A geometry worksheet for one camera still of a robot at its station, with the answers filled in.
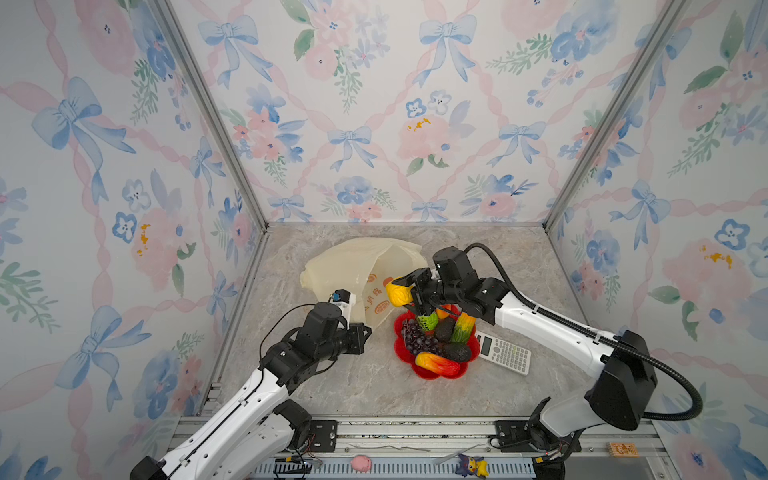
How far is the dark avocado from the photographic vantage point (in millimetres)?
821

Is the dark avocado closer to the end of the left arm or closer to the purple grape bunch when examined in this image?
the purple grape bunch

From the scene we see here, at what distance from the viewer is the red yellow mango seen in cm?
81

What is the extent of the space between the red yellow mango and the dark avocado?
17 mm
